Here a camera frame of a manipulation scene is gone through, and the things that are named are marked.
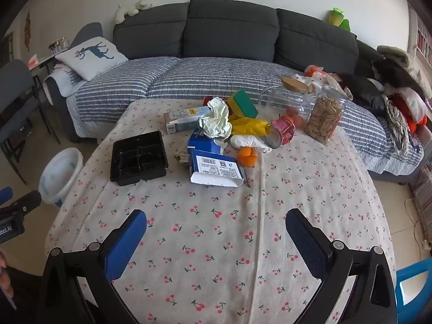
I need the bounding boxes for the long blue white box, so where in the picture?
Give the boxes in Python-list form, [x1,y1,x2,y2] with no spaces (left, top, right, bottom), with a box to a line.
[164,106,211,134]

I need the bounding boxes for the open blue white carton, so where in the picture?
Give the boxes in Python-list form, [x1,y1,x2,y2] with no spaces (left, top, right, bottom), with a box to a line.
[187,129,244,188]

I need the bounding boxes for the person's left hand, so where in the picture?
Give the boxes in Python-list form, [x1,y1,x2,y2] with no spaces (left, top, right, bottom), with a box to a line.
[0,251,14,298]

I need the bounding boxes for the red orange garment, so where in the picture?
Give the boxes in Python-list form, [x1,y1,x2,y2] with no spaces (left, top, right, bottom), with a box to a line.
[387,92,430,133]

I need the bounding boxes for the black garment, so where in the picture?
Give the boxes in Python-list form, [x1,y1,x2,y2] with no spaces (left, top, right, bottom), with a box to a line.
[370,58,417,90]

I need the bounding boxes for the dark grey sofa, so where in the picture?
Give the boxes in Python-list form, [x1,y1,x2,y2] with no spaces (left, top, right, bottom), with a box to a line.
[47,0,387,142]

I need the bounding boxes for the glass teapot wooden lid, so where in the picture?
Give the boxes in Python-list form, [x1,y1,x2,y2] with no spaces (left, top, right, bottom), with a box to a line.
[259,76,317,124]

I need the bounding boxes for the white deer print pillow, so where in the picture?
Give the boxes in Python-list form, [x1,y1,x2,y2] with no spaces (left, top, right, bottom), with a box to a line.
[55,36,129,82]

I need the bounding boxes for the yellow plastic wrapper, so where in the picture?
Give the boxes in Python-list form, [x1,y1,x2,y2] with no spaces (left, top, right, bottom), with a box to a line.
[229,115,271,136]

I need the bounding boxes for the green plush toy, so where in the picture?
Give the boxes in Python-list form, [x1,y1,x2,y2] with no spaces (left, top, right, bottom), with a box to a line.
[329,7,352,32]

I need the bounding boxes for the black plastic tray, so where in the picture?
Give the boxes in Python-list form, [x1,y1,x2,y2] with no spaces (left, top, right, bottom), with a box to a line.
[111,130,169,187]

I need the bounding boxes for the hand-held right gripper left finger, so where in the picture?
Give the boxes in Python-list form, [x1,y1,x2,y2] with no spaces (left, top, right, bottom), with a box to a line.
[37,209,147,324]

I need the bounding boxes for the pink label tin can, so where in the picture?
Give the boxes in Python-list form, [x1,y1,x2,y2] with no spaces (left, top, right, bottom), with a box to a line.
[265,119,296,150]

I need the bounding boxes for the beige fluffy blanket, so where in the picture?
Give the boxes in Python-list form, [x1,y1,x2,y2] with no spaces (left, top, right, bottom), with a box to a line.
[376,45,426,86]

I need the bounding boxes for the bookshelf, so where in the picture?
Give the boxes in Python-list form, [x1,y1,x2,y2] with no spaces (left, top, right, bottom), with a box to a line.
[407,3,432,64]

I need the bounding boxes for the orange fruit on table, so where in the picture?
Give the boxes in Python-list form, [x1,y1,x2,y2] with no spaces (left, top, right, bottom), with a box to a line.
[238,146,258,167]

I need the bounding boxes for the light folded blanket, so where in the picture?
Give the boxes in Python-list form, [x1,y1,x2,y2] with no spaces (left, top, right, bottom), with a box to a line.
[43,62,86,98]

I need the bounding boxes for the red hanging wall ornament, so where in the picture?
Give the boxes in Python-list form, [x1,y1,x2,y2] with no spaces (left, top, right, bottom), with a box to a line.
[23,11,33,53]

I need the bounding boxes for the brown paper scraps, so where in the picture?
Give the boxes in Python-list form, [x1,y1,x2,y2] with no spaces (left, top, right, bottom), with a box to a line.
[174,150,194,170]

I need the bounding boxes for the white tissue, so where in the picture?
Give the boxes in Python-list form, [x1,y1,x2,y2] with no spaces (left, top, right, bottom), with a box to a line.
[230,134,272,154]

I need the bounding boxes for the white side table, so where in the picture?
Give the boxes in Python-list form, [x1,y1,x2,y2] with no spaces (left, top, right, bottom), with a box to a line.
[28,50,68,75]

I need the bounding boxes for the orange white plastic bag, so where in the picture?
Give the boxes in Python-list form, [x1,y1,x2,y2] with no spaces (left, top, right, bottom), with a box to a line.
[303,64,342,90]

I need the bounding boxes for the grey knitted cloth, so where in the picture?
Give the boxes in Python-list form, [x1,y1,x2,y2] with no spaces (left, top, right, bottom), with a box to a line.
[384,97,411,154]

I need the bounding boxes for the green yellow sponge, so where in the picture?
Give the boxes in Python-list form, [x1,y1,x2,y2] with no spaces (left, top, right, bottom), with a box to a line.
[225,89,259,119]

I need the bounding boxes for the white plush toy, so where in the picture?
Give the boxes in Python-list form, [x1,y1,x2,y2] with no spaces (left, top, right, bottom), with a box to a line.
[114,0,153,25]

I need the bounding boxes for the grey metal frame chair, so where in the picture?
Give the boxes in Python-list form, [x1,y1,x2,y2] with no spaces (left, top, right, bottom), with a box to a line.
[0,59,62,184]

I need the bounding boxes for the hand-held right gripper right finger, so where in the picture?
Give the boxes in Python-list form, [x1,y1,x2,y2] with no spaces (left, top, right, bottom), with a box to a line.
[285,208,397,324]

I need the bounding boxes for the glass jar of seeds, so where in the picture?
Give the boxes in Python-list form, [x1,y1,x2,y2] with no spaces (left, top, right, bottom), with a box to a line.
[303,85,349,146]

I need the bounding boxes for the cherry print tablecloth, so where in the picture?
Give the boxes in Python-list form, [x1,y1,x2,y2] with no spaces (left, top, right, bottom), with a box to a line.
[45,96,397,324]

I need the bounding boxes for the crumpled white paper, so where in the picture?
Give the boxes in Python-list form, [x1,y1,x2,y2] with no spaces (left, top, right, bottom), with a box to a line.
[197,97,233,140]

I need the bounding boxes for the blue plastic stool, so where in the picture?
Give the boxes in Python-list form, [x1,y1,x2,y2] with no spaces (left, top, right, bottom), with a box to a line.
[395,259,432,324]

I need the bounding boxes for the white floor cable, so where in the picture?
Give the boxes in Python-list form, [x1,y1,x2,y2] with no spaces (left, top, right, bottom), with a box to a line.
[404,196,432,252]

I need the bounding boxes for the white trash bin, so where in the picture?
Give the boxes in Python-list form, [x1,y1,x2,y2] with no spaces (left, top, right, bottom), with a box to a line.
[38,147,84,209]

